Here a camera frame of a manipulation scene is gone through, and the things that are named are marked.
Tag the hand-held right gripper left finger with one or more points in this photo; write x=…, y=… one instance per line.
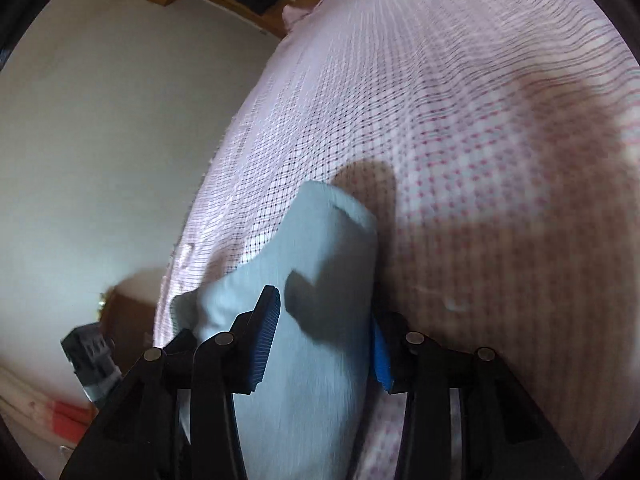
x=265, y=330

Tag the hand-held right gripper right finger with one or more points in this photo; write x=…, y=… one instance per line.
x=381, y=355

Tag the light blue towel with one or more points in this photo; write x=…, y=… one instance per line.
x=325, y=250

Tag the brown wooden cabinet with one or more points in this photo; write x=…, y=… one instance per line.
x=132, y=320

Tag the grey plastic object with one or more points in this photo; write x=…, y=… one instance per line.
x=92, y=355

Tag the red and white box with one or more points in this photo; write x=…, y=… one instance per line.
x=60, y=415

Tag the pink checkered bed sheet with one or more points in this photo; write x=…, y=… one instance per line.
x=450, y=110

